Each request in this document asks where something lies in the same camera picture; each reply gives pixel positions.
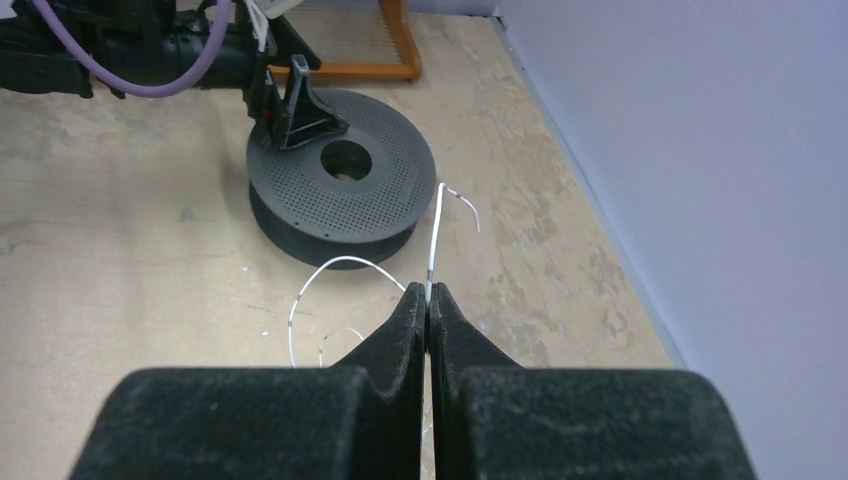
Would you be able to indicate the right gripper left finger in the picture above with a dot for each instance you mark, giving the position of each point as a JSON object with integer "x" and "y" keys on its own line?
{"x": 360, "y": 418}

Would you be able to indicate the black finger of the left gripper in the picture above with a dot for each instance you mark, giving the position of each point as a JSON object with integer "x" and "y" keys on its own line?
{"x": 299, "y": 116}

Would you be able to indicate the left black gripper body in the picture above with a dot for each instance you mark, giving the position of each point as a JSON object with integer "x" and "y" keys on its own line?
{"x": 284, "y": 41}

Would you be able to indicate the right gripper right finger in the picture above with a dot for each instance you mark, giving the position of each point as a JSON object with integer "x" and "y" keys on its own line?
{"x": 495, "y": 419}

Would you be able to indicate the black cable spool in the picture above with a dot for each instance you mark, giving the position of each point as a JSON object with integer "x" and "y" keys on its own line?
{"x": 357, "y": 194}

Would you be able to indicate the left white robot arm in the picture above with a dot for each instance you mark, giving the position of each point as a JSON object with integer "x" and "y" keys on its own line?
{"x": 155, "y": 49}

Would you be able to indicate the wooden rack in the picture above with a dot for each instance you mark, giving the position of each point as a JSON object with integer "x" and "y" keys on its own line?
{"x": 359, "y": 40}

